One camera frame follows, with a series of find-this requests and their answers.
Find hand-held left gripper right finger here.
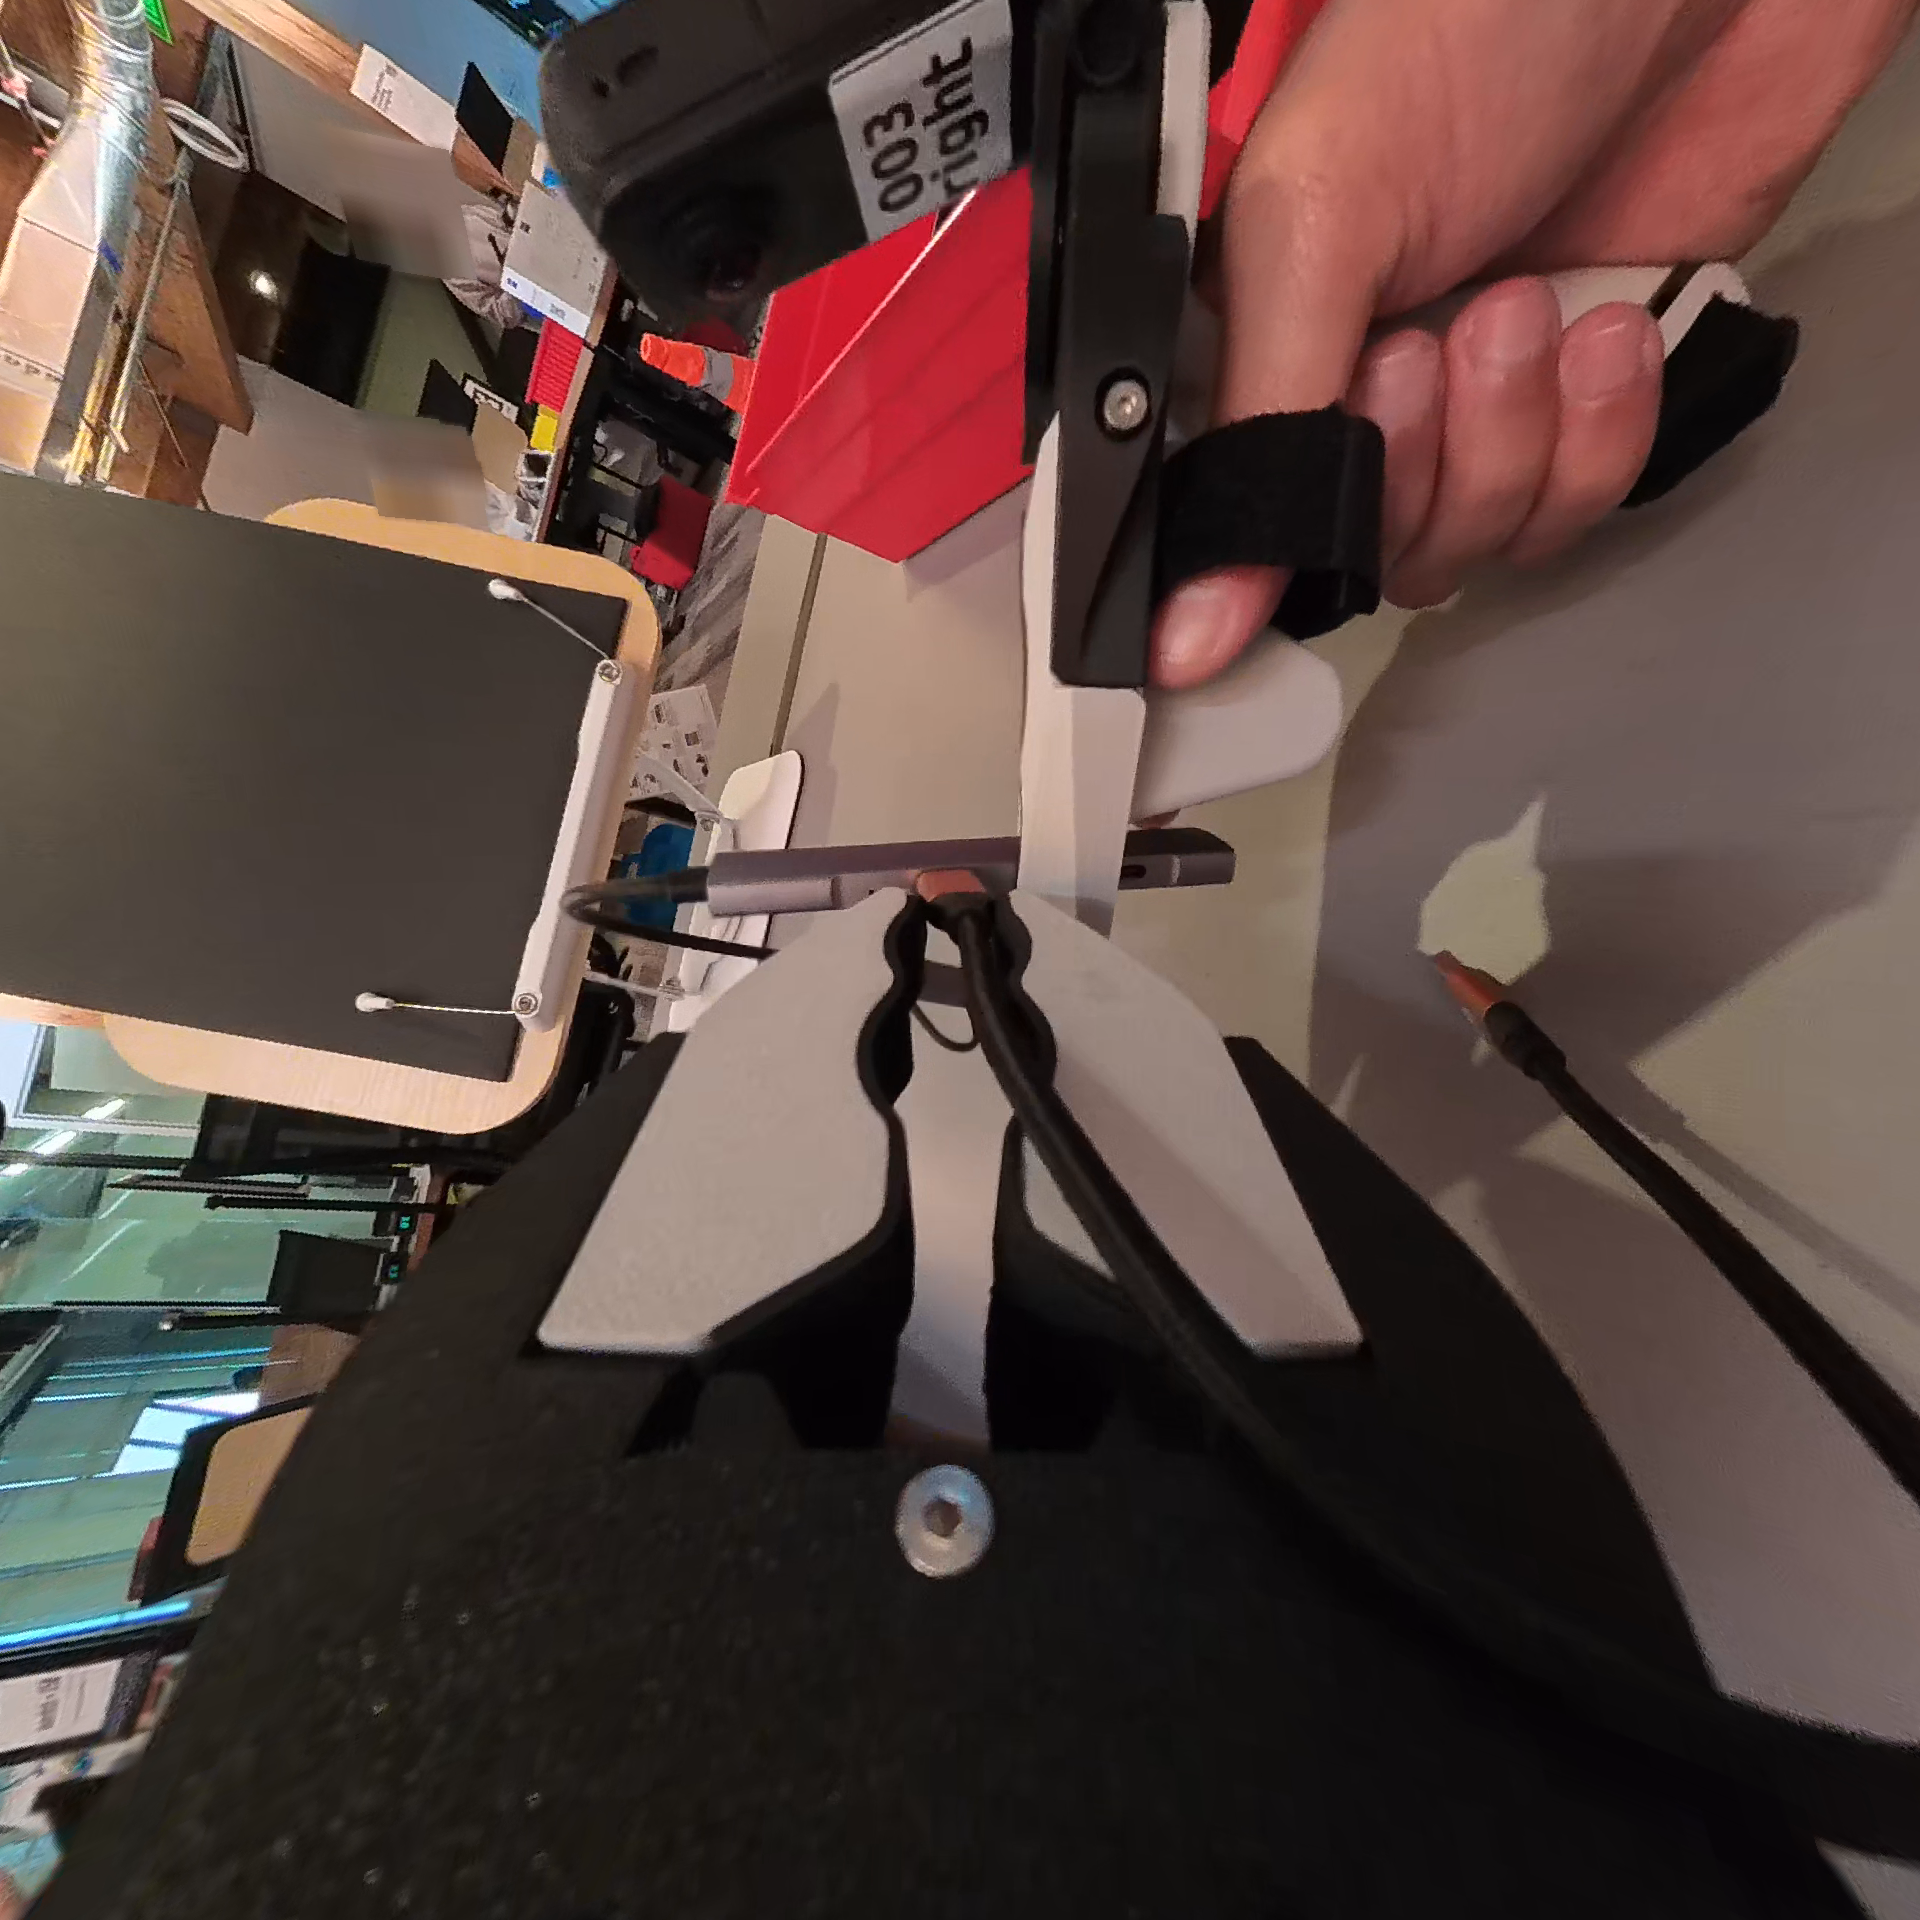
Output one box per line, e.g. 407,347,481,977
986,892,1364,1452

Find grey USB hub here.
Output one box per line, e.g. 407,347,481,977
703,824,1240,918

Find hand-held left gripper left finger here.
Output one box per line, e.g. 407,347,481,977
536,901,920,1452

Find red storage bin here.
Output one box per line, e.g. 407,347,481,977
724,66,1278,564

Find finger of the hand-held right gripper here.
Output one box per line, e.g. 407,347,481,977
1015,412,1149,937

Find white printed sheet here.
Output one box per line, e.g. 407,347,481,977
635,682,725,800

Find grey desk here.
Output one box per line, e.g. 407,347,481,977
666,127,1920,1920

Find black board wooden rim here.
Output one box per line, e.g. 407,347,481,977
0,472,662,1134

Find spiral metal duct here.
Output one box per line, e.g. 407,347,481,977
30,0,169,469

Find person's right hand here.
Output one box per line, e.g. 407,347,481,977
1151,0,1920,697

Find orange traffic cone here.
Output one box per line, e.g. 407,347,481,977
642,331,755,410

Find blue floor box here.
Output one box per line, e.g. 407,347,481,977
617,841,710,937

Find red object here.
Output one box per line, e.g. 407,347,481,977
625,477,710,590

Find black cable orange plug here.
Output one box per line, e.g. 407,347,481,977
914,866,1920,1854
1423,949,1920,1518

